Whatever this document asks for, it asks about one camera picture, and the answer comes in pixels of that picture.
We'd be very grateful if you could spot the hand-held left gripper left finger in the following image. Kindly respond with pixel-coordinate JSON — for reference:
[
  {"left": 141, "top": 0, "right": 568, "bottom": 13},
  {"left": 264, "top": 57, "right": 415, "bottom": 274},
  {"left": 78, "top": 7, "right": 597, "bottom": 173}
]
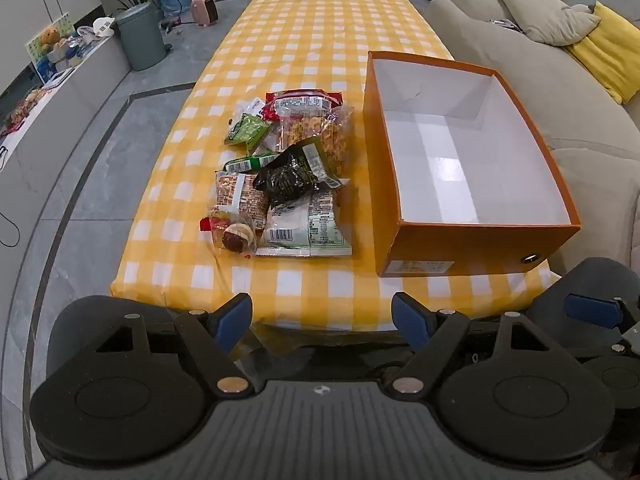
[{"left": 91, "top": 292, "right": 256, "bottom": 399}]

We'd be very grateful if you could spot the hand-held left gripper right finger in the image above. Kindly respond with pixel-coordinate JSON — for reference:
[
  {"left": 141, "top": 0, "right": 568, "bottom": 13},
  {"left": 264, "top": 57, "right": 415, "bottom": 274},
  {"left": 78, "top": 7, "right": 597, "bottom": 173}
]
[{"left": 391, "top": 291, "right": 552, "bottom": 399}]

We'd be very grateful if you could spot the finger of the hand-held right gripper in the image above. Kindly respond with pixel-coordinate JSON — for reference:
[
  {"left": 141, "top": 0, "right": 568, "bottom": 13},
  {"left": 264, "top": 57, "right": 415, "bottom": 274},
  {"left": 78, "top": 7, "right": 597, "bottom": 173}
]
[{"left": 563, "top": 294, "right": 640, "bottom": 357}]

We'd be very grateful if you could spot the orange cardboard box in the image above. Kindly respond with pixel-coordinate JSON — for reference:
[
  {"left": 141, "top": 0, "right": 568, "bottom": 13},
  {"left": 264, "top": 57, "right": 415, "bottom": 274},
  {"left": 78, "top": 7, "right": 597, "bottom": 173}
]
[{"left": 362, "top": 51, "right": 582, "bottom": 279}]

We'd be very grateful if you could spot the green sausage stick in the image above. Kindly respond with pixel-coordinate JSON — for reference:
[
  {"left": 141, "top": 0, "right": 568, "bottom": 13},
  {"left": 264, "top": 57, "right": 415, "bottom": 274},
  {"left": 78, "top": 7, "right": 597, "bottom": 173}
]
[{"left": 223, "top": 154, "right": 281, "bottom": 174}]

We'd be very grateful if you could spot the clear packet of white balls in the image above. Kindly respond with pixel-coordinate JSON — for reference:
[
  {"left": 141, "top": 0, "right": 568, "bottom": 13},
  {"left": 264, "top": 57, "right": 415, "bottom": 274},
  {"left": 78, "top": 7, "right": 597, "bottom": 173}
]
[{"left": 235, "top": 97, "right": 267, "bottom": 122}]

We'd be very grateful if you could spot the clear packet with round pastry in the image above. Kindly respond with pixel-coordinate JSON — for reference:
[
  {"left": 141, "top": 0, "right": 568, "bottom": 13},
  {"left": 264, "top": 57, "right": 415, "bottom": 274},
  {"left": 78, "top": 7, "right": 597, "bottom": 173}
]
[{"left": 200, "top": 205, "right": 259, "bottom": 260}]

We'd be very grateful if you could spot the large white snack packet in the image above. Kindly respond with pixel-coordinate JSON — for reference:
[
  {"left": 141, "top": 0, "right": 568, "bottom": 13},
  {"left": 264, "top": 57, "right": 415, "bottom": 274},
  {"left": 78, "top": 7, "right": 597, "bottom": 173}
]
[{"left": 256, "top": 191, "right": 354, "bottom": 258}]

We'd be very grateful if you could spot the brown snack packet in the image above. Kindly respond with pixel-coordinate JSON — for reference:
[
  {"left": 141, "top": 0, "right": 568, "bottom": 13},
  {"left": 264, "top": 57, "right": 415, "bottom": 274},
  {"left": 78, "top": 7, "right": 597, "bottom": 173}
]
[{"left": 214, "top": 170, "right": 272, "bottom": 234}]

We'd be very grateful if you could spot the black green snack packet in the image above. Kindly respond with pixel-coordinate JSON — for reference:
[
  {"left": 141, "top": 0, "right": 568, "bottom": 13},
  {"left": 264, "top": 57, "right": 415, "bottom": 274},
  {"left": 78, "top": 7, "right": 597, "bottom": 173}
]
[{"left": 252, "top": 136, "right": 343, "bottom": 207}]

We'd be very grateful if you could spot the small green snack packet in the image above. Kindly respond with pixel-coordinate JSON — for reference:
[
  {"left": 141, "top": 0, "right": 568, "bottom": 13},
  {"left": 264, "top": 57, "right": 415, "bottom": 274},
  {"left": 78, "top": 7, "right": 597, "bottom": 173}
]
[{"left": 223, "top": 113, "right": 273, "bottom": 149}]

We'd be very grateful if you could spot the yellow pillow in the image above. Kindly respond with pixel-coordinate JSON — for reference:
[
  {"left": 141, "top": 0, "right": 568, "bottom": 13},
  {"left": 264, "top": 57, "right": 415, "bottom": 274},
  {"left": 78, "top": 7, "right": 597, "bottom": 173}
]
[{"left": 565, "top": 1, "right": 640, "bottom": 106}]

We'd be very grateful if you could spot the beige sofa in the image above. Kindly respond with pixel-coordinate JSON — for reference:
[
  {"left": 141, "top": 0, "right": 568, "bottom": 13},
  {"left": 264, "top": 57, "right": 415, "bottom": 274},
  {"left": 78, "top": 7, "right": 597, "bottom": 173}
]
[{"left": 424, "top": 0, "right": 640, "bottom": 281}]

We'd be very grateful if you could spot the white stone console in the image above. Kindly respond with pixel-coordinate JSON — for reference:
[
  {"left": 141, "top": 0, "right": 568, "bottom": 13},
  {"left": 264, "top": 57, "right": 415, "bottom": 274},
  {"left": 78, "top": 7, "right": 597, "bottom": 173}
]
[{"left": 0, "top": 35, "right": 134, "bottom": 173}]

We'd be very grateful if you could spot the grey pillow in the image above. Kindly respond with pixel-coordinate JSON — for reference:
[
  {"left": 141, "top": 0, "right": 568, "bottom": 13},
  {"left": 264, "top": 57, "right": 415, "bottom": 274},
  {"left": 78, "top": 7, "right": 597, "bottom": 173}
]
[{"left": 487, "top": 0, "right": 602, "bottom": 47}]

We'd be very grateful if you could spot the small shiny wrapper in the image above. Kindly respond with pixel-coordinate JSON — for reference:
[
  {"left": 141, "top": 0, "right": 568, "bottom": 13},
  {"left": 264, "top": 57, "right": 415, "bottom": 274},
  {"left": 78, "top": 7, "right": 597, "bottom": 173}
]
[{"left": 487, "top": 17, "right": 524, "bottom": 34}]

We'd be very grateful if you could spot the yellow white checked tablecloth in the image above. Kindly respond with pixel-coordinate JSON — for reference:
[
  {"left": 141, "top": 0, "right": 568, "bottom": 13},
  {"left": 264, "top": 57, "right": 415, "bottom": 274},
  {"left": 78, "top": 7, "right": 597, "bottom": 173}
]
[{"left": 111, "top": 0, "right": 562, "bottom": 334}]

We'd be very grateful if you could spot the grey trash bin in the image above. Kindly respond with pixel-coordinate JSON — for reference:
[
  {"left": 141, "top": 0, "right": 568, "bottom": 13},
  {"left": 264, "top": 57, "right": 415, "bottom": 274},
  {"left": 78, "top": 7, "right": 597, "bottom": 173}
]
[{"left": 114, "top": 2, "right": 172, "bottom": 72}]

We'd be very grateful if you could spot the white flat device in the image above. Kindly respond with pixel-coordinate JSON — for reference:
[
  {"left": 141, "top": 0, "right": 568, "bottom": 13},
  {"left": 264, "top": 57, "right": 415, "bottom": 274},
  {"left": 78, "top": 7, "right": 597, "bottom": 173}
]
[{"left": 46, "top": 67, "right": 77, "bottom": 89}]

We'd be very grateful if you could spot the pink space heater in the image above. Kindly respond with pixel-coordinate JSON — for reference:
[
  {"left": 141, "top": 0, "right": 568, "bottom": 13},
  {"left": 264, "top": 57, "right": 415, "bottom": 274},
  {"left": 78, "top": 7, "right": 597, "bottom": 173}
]
[{"left": 191, "top": 0, "right": 220, "bottom": 27}]

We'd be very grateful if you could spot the blue white plastic bag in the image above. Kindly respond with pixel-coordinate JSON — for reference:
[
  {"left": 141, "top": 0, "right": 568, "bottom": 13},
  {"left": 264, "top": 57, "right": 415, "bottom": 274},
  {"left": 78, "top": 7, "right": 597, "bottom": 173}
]
[{"left": 65, "top": 29, "right": 102, "bottom": 68}]

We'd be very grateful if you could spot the teddy bear picture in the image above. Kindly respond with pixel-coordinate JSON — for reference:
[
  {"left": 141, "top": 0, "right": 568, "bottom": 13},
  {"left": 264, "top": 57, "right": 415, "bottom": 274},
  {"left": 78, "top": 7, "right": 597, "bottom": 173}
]
[{"left": 25, "top": 12, "right": 79, "bottom": 84}]

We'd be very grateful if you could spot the black cable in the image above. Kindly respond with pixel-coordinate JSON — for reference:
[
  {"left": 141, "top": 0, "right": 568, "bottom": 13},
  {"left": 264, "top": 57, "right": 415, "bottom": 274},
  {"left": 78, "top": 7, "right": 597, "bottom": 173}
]
[{"left": 0, "top": 212, "right": 22, "bottom": 249}]

